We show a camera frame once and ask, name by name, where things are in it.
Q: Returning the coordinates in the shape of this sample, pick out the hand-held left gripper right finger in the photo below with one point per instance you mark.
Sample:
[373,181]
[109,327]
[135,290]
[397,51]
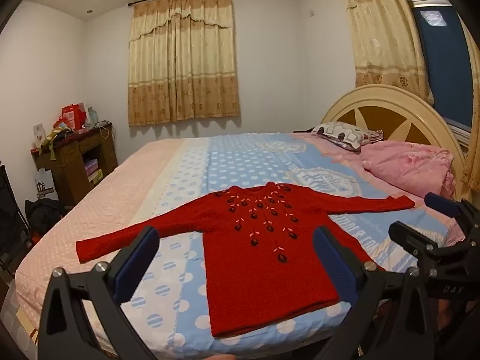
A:
[337,266]

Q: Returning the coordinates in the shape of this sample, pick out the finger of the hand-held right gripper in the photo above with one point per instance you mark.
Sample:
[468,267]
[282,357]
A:
[444,205]
[412,238]

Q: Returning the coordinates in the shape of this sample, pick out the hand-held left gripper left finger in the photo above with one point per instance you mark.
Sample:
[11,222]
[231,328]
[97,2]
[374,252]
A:
[137,266]

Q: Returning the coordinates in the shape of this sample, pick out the red knitted embroidered sweater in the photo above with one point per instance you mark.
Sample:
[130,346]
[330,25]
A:
[262,270]

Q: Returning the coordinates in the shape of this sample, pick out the pink quilt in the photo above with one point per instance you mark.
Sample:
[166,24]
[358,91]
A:
[408,165]

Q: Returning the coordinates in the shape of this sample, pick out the cream wooden headboard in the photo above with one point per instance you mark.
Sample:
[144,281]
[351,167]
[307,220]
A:
[405,120]

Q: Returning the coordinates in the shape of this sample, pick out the pink box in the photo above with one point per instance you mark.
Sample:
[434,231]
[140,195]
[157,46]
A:
[93,170]

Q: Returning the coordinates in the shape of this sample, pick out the black bag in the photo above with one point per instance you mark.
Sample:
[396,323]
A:
[45,213]

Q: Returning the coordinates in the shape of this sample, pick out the brown wooden desk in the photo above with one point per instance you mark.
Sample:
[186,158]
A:
[67,168]

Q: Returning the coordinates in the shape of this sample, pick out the grey patterned pillow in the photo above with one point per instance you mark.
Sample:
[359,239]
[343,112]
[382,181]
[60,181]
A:
[347,135]

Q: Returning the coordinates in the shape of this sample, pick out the white paper bag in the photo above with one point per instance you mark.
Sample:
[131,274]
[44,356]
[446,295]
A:
[47,185]

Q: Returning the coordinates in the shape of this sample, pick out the dark glass window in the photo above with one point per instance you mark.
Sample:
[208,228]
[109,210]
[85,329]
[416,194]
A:
[442,63]

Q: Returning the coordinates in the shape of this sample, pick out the bed with dotted sheet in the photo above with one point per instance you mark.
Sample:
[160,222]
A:
[232,157]

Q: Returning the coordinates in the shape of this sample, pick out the green striped scarf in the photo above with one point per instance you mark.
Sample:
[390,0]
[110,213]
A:
[54,138]

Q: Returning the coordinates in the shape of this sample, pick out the white card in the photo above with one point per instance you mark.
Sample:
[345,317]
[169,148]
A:
[39,135]

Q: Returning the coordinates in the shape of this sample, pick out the beige floral long curtain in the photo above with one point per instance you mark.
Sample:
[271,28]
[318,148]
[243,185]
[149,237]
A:
[382,37]

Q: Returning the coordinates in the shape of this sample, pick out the beige patterned window curtain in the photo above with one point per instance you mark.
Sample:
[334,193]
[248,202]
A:
[183,63]

